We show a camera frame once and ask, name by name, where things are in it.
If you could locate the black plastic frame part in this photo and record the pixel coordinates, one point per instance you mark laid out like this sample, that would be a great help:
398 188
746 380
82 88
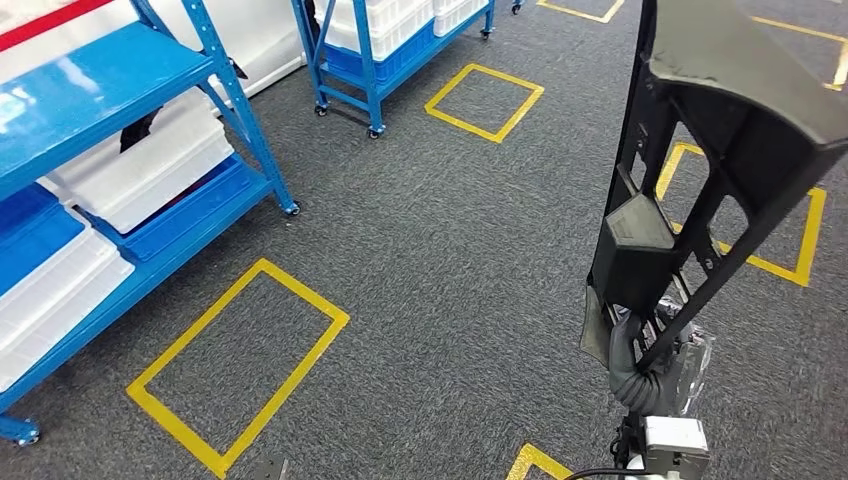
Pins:
729 79

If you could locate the blue metal shelf rack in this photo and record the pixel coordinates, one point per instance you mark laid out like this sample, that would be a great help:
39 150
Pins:
99 86

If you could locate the blue wheeled cart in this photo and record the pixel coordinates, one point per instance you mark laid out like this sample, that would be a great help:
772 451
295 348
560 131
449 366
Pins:
371 99

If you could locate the white car with red stripe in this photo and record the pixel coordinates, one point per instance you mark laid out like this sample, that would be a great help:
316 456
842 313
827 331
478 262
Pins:
252 33

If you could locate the yellow floor tape square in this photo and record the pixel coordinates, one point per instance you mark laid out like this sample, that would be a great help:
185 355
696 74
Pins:
159 414

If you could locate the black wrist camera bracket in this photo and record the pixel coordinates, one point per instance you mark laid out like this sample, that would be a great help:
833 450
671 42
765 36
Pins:
629 440

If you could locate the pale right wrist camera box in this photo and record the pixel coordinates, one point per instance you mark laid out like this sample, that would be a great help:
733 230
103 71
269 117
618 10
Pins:
676 444

